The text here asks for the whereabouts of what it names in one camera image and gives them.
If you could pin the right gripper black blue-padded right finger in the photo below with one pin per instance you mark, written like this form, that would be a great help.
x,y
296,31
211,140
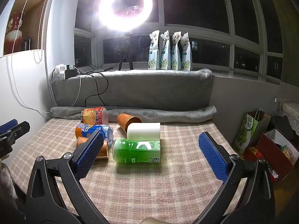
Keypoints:
x,y
246,194

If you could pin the white power strip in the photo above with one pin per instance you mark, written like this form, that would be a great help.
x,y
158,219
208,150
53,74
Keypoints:
x,y
61,71

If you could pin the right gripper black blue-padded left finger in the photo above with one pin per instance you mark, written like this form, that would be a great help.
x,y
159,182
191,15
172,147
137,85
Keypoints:
x,y
54,193

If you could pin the wooden wall shelf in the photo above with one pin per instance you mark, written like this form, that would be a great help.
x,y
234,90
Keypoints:
x,y
33,23

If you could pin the red white vase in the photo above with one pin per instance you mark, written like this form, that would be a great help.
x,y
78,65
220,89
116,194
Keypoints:
x,y
13,37

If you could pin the green paper shopping bag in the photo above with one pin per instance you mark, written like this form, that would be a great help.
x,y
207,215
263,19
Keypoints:
x,y
254,124

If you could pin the bright ring light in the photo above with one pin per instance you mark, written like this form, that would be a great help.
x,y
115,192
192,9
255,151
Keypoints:
x,y
123,15

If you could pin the orange blue paper cup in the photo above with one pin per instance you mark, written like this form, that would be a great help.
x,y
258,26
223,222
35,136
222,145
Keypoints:
x,y
85,130

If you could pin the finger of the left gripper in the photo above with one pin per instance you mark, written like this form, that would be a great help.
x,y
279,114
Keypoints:
x,y
17,131

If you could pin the orange paper cup front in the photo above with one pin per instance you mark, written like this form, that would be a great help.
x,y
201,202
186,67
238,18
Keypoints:
x,y
103,153

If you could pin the snack bag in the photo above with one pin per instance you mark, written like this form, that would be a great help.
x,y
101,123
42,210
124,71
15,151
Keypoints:
x,y
175,53
186,56
153,63
165,58

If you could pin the red cardboard box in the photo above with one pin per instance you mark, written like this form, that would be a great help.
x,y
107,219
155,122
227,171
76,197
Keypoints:
x,y
279,153

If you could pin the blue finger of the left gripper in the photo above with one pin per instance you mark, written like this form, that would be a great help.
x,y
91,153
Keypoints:
x,y
7,126

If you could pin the red orange snack cup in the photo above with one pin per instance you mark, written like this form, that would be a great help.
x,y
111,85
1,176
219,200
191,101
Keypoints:
x,y
94,116

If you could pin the grey rolled blanket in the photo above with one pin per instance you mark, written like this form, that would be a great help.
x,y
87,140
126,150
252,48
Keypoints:
x,y
146,115

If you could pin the black tripod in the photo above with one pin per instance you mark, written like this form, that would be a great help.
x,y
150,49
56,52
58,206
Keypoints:
x,y
125,52

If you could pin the orange paper cup back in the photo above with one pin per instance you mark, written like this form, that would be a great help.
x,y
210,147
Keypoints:
x,y
124,120

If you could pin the grey blanket on ledge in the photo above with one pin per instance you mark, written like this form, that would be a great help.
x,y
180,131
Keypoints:
x,y
145,89

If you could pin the black power adapter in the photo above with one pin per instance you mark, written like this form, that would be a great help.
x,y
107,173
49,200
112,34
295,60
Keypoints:
x,y
69,73

